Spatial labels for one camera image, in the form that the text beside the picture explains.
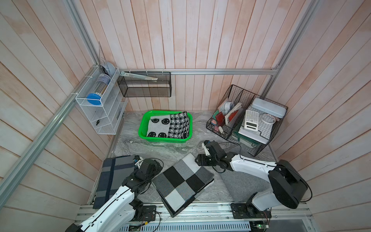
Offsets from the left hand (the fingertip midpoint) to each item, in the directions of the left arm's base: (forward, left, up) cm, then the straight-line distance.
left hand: (155, 169), depth 85 cm
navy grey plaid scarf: (-1, +26, -2) cm, 26 cm away
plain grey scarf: (-10, -50, 0) cm, 51 cm away
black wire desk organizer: (+50, -57, +6) cm, 76 cm away
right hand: (+7, -26, 0) cm, 27 cm away
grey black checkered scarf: (-6, -17, -2) cm, 18 cm away
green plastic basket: (+33, +12, +3) cm, 35 cm away
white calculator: (+23, -58, +18) cm, 65 cm away
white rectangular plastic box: (+34, -72, +19) cm, 82 cm away
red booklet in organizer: (+38, -45, +2) cm, 59 cm away
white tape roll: (+26, -70, +17) cm, 77 cm away
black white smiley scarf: (+33, -11, +1) cm, 34 cm away
